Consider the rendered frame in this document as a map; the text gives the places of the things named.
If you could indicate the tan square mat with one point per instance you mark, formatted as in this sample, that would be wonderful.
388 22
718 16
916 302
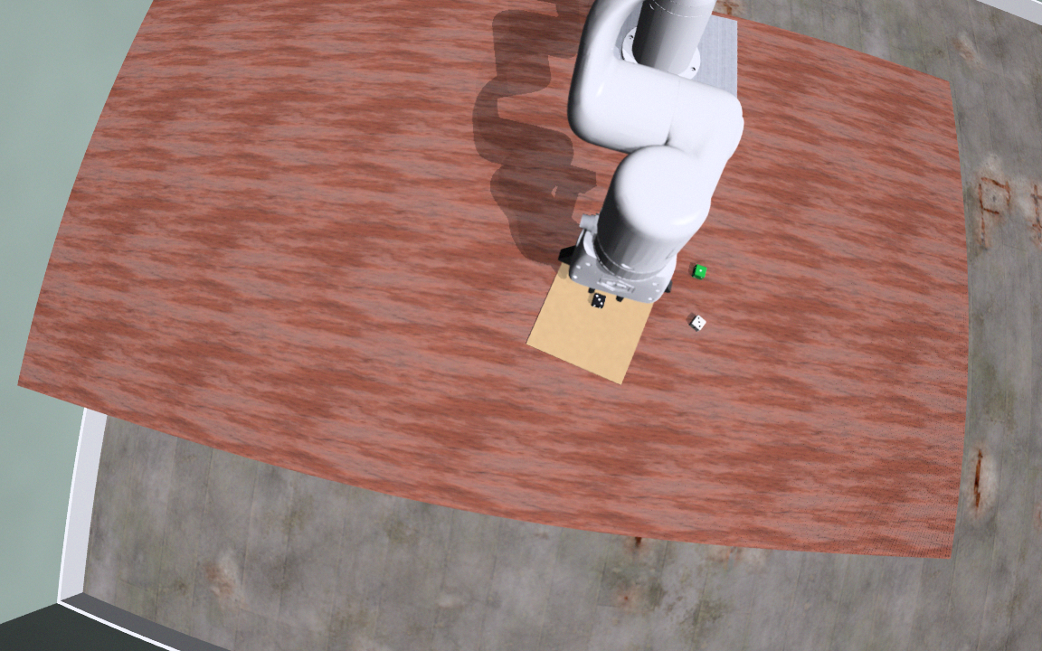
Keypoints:
600 341

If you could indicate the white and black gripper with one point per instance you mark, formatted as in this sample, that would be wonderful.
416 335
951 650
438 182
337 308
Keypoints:
587 270

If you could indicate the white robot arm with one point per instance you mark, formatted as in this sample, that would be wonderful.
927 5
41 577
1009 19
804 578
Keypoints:
659 195

